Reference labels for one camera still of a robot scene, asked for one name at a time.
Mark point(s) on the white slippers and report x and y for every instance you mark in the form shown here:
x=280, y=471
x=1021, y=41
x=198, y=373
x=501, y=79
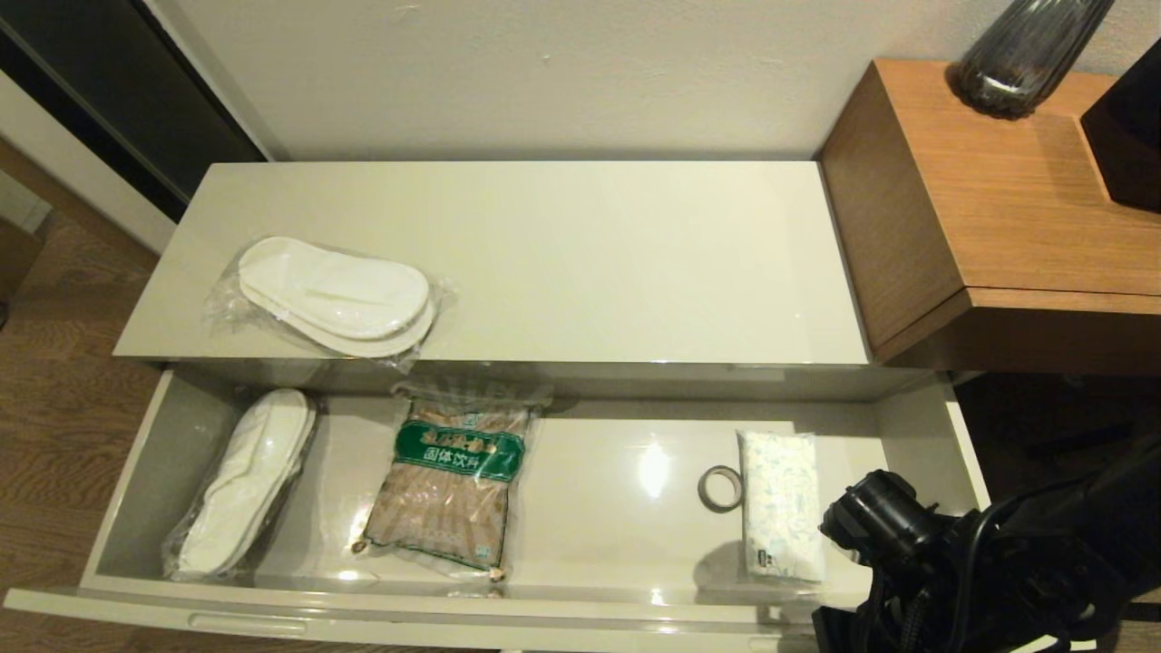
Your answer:
x=336, y=295
x=240, y=490

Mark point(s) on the white glossy drawer cabinet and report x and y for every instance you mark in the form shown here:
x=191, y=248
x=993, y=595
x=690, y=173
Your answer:
x=635, y=254

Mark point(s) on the dark door panel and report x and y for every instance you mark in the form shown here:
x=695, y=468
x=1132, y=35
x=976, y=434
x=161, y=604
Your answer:
x=109, y=82

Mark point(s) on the black box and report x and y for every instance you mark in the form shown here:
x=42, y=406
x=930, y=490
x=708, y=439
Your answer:
x=1134, y=136

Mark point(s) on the black tape roll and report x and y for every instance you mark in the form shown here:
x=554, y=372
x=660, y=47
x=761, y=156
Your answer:
x=702, y=490

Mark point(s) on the grey ribbed glass vase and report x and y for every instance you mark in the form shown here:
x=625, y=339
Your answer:
x=1025, y=54

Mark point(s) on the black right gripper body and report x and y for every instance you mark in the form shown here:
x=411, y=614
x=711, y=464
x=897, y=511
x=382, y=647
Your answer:
x=843, y=630

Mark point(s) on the drink sachet bag green label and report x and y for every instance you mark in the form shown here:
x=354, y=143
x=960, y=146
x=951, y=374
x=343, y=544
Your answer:
x=444, y=499

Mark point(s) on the white tissue pack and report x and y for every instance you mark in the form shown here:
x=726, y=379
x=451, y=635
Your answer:
x=782, y=512

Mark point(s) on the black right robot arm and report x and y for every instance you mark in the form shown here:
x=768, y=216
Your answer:
x=1043, y=562

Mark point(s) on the brown wooden side cabinet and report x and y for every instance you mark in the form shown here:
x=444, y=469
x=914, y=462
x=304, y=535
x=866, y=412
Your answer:
x=998, y=199

